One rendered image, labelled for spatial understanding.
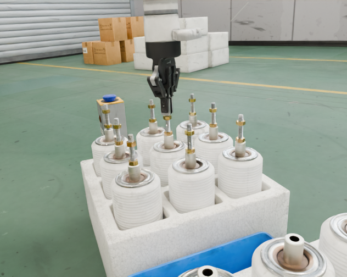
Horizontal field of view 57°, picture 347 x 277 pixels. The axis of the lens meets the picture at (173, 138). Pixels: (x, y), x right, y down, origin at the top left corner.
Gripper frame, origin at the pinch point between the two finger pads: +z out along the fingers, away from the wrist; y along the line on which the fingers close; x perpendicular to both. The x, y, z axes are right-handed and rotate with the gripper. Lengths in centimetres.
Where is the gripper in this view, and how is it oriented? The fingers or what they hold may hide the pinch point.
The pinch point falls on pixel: (166, 105)
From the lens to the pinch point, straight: 72.6
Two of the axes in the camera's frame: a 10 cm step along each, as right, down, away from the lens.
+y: -3.9, 3.4, -8.5
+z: 0.5, 9.3, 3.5
